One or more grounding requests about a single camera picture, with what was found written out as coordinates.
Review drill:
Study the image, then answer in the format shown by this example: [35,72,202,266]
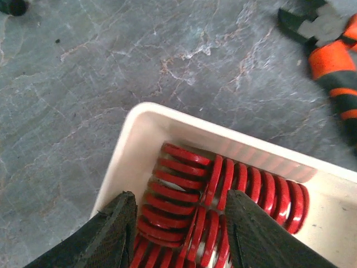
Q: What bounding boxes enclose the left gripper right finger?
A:
[225,190,335,267]

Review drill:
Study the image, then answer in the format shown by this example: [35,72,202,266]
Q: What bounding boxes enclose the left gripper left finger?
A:
[26,192,137,267]

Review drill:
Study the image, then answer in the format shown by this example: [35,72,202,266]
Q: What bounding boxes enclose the red large spring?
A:
[137,143,213,248]

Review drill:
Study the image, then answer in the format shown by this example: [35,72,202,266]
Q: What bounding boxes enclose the white spring tray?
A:
[92,102,356,267]

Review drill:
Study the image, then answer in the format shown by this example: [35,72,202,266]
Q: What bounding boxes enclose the red spring in tray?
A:
[129,234,197,268]
[202,155,310,234]
[175,207,233,268]

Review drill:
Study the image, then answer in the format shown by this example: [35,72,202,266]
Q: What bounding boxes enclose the orange black pliers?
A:
[277,1,356,147]

